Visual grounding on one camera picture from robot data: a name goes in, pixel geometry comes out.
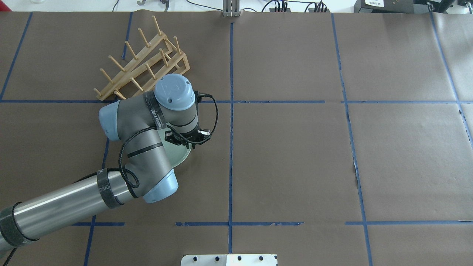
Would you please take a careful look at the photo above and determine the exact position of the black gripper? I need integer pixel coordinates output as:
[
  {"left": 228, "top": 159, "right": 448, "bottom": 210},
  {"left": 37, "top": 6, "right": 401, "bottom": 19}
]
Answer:
[{"left": 164, "top": 127, "right": 211, "bottom": 149}]

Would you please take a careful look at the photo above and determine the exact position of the light green round plate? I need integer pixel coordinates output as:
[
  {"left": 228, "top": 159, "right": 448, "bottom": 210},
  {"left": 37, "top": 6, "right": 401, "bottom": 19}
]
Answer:
[{"left": 163, "top": 141, "right": 191, "bottom": 168}]

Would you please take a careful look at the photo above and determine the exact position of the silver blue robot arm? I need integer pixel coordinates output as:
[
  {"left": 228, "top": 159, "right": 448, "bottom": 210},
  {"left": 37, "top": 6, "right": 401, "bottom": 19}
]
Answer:
[{"left": 1, "top": 74, "right": 219, "bottom": 255}]

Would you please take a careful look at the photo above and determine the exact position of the wooden plate rack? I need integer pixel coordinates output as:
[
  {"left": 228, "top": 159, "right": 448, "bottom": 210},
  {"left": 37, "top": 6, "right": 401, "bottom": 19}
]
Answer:
[{"left": 93, "top": 15, "right": 190, "bottom": 101}]

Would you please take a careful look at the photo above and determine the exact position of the white pedestal base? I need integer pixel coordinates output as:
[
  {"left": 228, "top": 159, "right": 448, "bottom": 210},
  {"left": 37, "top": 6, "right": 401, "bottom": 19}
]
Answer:
[{"left": 180, "top": 253, "right": 278, "bottom": 266}]

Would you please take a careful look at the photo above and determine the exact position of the grey aluminium post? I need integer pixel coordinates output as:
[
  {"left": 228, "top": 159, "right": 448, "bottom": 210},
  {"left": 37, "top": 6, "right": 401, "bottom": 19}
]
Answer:
[{"left": 222, "top": 0, "right": 241, "bottom": 17}]

